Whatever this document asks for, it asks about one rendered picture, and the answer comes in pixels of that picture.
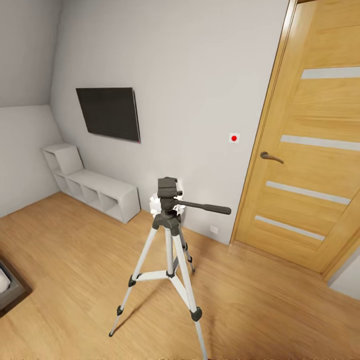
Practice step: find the wall mounted tv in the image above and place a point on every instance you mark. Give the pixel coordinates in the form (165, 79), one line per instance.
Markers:
(109, 111)

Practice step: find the bookcase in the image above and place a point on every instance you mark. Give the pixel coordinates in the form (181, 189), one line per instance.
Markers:
(112, 197)

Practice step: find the bed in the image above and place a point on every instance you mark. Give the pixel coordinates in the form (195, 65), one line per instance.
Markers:
(10, 287)

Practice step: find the camera tripod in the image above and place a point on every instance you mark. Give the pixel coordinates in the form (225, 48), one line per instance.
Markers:
(168, 217)

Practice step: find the electric switch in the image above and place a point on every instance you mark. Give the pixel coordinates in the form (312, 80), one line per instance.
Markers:
(234, 138)

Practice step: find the door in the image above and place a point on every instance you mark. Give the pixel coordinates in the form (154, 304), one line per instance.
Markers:
(301, 196)

